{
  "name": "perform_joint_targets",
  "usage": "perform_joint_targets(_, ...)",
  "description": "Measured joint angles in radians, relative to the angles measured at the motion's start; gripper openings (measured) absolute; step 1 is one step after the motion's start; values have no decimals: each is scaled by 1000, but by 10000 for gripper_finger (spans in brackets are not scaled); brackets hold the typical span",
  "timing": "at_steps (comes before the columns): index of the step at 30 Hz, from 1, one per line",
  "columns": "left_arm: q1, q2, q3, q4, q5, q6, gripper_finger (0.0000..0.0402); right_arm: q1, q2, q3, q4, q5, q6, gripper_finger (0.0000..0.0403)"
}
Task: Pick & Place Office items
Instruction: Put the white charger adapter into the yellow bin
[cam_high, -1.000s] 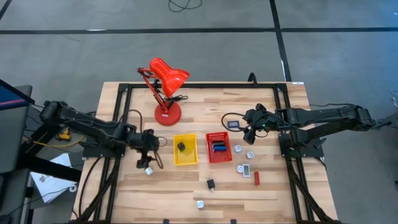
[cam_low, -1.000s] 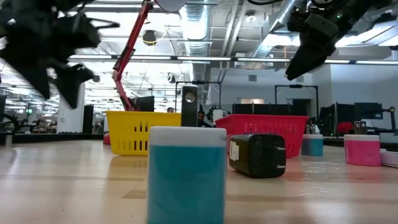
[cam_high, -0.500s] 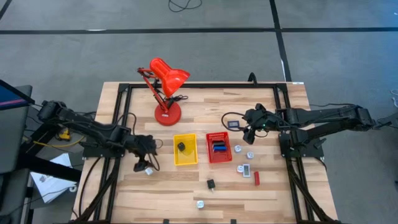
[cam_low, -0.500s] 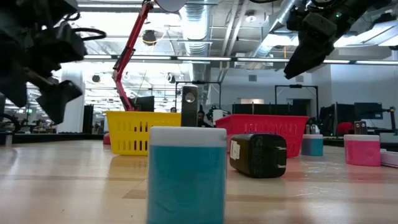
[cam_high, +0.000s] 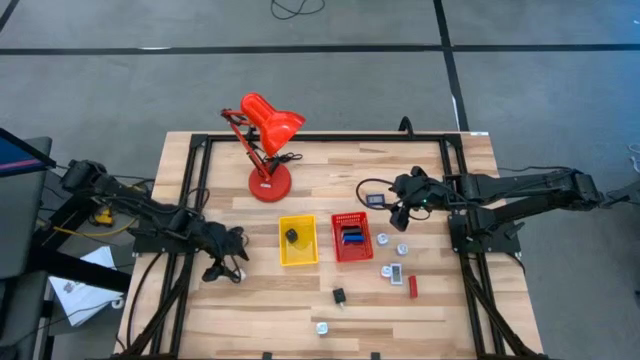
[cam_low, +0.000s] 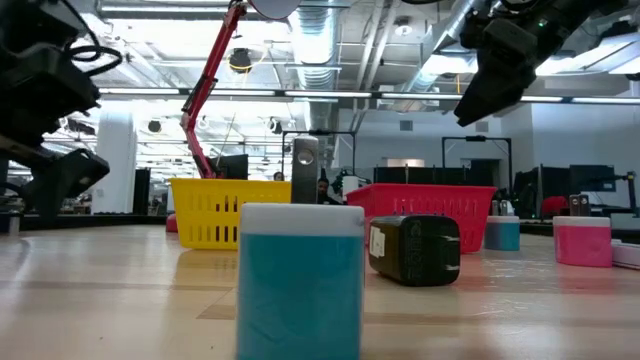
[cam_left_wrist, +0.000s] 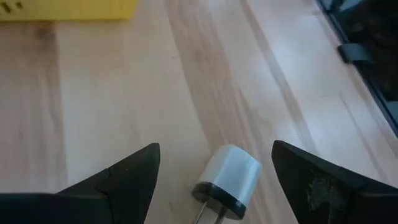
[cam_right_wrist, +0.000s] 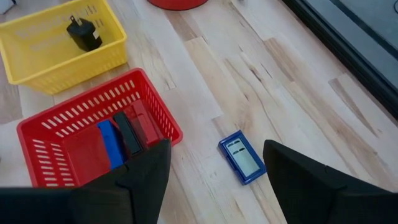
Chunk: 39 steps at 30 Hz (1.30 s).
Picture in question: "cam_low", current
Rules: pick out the silver ceiling duct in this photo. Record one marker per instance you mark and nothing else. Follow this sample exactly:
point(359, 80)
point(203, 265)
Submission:
point(435, 45)
point(315, 50)

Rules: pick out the white pillar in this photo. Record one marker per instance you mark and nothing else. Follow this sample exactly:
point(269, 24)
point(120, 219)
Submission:
point(114, 165)

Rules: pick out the black monitor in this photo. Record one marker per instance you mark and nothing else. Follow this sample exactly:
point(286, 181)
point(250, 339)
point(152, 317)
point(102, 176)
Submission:
point(592, 178)
point(232, 167)

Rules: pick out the red desk lamp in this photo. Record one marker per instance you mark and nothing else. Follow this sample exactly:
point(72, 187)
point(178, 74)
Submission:
point(210, 70)

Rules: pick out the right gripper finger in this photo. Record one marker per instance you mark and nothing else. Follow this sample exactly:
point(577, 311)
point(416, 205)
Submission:
point(500, 75)

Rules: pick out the blue charger with white top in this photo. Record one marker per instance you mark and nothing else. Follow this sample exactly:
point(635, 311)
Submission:
point(501, 235)
point(300, 290)

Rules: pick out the pink charger with white top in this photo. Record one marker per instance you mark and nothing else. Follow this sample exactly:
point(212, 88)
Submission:
point(582, 245)

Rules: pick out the red chair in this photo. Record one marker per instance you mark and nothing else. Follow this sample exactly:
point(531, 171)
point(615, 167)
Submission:
point(554, 206)

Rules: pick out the long ceiling light strip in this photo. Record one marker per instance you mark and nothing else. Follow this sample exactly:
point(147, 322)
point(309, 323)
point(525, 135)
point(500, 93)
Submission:
point(325, 94)

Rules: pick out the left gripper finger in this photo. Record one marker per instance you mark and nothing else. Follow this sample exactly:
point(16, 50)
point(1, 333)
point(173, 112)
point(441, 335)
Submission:
point(70, 175)

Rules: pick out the yellow plastic basket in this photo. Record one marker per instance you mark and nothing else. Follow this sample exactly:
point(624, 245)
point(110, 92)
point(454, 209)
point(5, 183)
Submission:
point(210, 210)

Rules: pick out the silver metal post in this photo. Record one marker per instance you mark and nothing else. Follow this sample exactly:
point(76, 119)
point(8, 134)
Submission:
point(320, 133)

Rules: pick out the red plastic basket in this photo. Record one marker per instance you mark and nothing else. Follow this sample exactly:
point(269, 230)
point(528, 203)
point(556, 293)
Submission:
point(425, 200)

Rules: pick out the person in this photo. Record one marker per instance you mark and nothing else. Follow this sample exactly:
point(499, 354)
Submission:
point(278, 176)
point(323, 190)

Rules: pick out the black charger with prongs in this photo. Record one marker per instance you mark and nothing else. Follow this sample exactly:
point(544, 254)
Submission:
point(410, 250)

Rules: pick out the black tall box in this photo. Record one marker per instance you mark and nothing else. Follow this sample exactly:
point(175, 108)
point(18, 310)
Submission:
point(141, 192)

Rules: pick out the black station frame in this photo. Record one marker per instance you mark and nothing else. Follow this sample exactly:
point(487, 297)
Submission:
point(475, 138)

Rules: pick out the black round ceiling fixture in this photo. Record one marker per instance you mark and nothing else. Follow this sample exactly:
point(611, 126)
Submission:
point(240, 60)

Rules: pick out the white rectangular box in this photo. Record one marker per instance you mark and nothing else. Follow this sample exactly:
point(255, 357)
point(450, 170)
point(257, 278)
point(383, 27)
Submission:
point(627, 255)

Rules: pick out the grey metal post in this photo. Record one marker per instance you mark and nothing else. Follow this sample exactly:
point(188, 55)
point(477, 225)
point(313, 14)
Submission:
point(14, 223)

